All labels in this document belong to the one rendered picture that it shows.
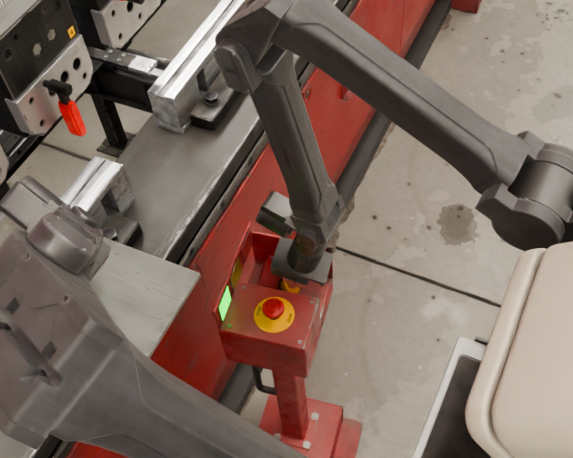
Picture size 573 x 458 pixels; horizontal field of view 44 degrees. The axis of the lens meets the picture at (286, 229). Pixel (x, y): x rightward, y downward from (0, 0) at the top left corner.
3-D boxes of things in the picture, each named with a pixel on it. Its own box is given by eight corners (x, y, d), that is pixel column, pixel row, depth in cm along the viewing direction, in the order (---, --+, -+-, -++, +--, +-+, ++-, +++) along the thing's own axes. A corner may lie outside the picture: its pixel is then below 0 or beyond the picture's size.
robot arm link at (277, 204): (317, 242, 110) (343, 200, 114) (254, 204, 112) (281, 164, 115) (306, 269, 121) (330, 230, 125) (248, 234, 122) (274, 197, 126)
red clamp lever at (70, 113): (84, 141, 103) (63, 89, 95) (61, 133, 104) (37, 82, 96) (91, 132, 104) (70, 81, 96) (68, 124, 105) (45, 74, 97)
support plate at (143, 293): (137, 378, 98) (135, 375, 97) (-13, 313, 106) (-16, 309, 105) (201, 276, 107) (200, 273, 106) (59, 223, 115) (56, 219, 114)
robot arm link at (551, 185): (602, 248, 77) (618, 210, 79) (538, 188, 75) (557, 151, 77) (539, 260, 85) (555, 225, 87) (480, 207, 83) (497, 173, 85)
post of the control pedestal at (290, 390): (303, 440, 180) (290, 339, 137) (283, 434, 181) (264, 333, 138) (308, 420, 183) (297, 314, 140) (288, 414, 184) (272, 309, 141)
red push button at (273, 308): (282, 328, 125) (280, 318, 122) (260, 323, 126) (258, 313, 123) (288, 309, 128) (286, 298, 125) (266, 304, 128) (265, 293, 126)
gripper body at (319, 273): (278, 240, 131) (286, 219, 124) (331, 259, 131) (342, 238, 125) (268, 269, 127) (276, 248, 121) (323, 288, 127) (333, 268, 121)
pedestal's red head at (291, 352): (307, 379, 132) (303, 333, 117) (226, 360, 135) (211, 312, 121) (333, 289, 143) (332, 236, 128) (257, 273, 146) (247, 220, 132)
